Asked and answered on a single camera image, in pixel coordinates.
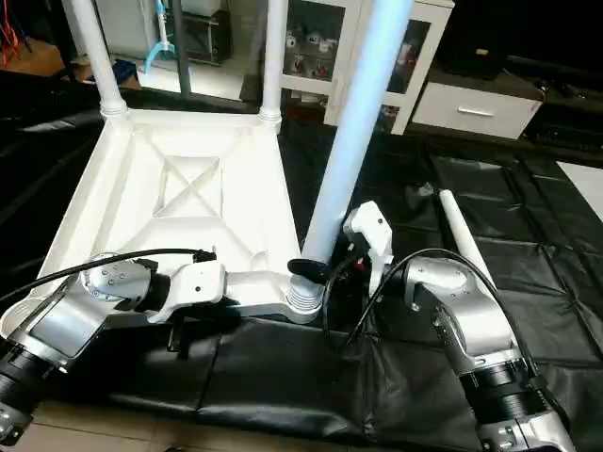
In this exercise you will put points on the brown cardboard box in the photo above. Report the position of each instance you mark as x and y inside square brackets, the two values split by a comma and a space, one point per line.
[127, 73]

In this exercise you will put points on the white plastic table top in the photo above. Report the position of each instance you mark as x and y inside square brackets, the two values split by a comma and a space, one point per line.
[188, 188]

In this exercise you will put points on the blue plastic tool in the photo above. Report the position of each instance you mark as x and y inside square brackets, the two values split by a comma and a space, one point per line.
[160, 47]

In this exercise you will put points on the flat brown cardboard sheet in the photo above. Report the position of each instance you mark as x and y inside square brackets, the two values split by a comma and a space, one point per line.
[33, 58]

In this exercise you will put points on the white glass-door cabinet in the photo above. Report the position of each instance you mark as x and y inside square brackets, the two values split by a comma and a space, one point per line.
[419, 66]

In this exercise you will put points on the black work mat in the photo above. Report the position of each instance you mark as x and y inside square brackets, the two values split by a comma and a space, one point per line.
[283, 377]

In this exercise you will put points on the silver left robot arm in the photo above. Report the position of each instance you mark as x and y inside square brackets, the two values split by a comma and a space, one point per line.
[85, 311]

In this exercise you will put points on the white plastic table leg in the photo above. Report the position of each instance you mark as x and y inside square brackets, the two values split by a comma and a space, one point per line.
[94, 56]
[457, 221]
[363, 113]
[273, 56]

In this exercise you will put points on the white flat board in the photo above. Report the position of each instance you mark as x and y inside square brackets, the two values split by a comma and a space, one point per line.
[584, 188]

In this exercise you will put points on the white drawer unit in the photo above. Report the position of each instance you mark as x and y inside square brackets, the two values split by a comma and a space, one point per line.
[476, 111]

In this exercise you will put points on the black metal pole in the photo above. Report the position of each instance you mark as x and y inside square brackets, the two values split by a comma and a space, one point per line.
[184, 47]

